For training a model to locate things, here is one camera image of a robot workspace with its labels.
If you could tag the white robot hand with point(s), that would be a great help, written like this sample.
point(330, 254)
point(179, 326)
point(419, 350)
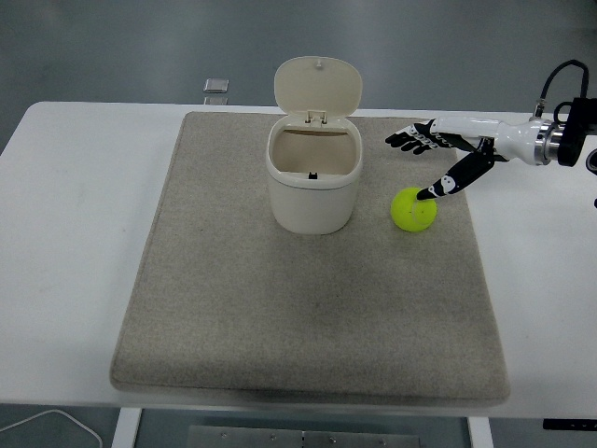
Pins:
point(508, 140)

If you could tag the yellow tennis ball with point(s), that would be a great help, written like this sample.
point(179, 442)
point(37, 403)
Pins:
point(406, 214)

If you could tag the beige bin with hinged lid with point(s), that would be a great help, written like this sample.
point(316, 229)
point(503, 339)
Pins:
point(308, 205)

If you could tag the beige felt mat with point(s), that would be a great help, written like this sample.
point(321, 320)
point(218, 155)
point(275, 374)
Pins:
point(280, 303)

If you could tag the black table control panel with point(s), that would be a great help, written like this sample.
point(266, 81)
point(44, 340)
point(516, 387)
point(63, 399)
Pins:
point(569, 424)

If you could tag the white table leg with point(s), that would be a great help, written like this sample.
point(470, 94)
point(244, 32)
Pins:
point(480, 434)
point(125, 429)

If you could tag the square metal floor plate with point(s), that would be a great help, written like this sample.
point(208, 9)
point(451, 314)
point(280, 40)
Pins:
point(217, 85)
point(215, 100)

